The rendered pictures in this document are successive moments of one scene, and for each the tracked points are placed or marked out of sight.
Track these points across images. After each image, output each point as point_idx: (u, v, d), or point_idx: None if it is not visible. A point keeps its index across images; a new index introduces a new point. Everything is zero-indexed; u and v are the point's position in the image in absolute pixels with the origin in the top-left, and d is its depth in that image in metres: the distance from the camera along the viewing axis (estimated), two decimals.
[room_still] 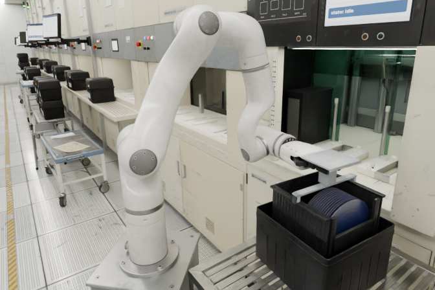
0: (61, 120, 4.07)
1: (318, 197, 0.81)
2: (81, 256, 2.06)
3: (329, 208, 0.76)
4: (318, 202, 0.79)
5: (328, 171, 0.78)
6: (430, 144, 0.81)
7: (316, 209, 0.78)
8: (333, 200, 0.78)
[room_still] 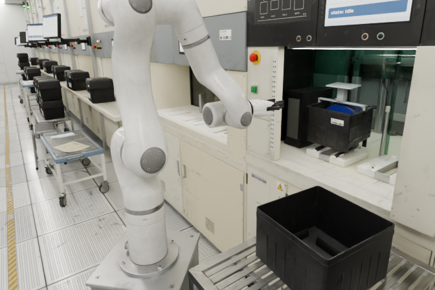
0: (61, 120, 4.07)
1: (349, 109, 1.36)
2: (81, 256, 2.06)
3: (357, 107, 1.38)
4: (353, 109, 1.37)
5: (283, 105, 1.14)
6: (430, 144, 0.81)
7: None
8: None
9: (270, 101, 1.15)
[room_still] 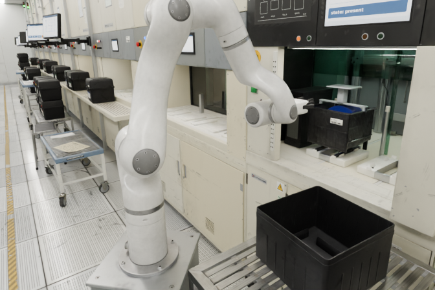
0: (61, 120, 4.07)
1: (349, 109, 1.37)
2: (81, 256, 2.06)
3: (358, 109, 1.39)
4: (353, 111, 1.37)
5: (312, 103, 1.17)
6: (430, 144, 0.81)
7: None
8: (351, 107, 1.40)
9: (300, 100, 1.17)
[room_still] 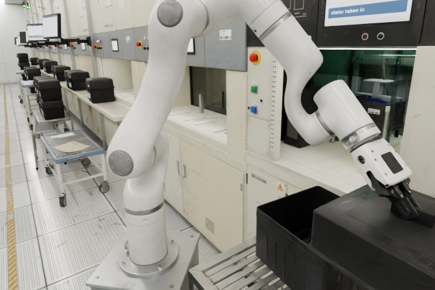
0: (61, 120, 4.07)
1: (384, 101, 1.55)
2: (81, 256, 2.06)
3: None
4: (387, 102, 1.55)
5: None
6: (430, 144, 0.81)
7: None
8: (385, 99, 1.58)
9: (400, 204, 0.63)
